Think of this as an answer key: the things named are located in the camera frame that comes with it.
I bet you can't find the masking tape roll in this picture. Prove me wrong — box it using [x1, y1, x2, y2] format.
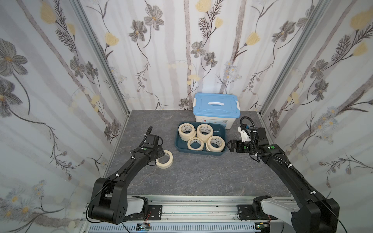
[206, 136, 225, 152]
[196, 124, 214, 143]
[155, 150, 174, 169]
[178, 123, 196, 142]
[187, 137, 205, 151]

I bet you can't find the teal plastic tray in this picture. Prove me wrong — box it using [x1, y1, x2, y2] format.
[175, 122, 226, 156]

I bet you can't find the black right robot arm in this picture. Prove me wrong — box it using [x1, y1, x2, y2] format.
[228, 116, 340, 233]

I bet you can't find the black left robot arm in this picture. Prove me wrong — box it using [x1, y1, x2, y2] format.
[86, 126, 165, 225]

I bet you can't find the white box with blue lid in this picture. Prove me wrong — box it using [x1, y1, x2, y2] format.
[193, 93, 241, 130]

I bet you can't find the small circuit board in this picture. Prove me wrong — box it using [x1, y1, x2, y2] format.
[136, 223, 151, 231]

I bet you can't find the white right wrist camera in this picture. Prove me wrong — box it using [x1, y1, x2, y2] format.
[238, 127, 251, 142]

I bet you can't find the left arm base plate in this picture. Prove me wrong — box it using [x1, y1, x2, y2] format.
[122, 205, 163, 221]

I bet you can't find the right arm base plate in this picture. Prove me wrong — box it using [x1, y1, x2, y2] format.
[237, 204, 277, 221]

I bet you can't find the aluminium frame rail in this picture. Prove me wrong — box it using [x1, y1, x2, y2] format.
[80, 196, 297, 233]

